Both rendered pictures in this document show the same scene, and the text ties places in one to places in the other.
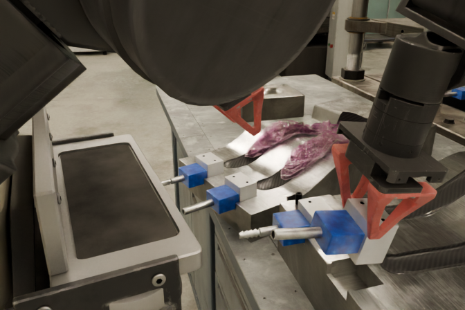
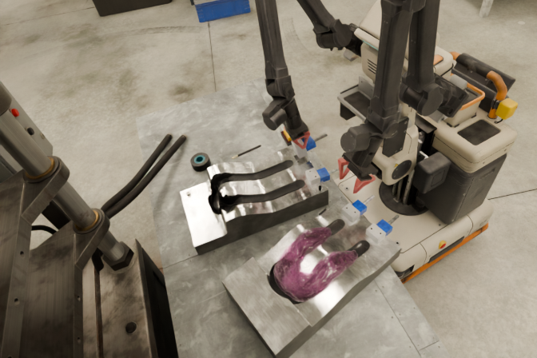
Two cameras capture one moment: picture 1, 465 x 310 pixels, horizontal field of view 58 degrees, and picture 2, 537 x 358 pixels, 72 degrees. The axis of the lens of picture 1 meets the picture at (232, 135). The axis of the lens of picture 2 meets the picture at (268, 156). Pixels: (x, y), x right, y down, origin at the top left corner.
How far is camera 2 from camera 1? 154 cm
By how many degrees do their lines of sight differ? 112
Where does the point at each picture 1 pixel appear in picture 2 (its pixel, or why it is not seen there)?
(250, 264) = (339, 195)
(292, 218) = (322, 173)
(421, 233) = (273, 181)
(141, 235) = (350, 97)
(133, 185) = (361, 109)
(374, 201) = not seen: hidden behind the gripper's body
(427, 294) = (282, 154)
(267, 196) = (336, 212)
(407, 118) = not seen: hidden behind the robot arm
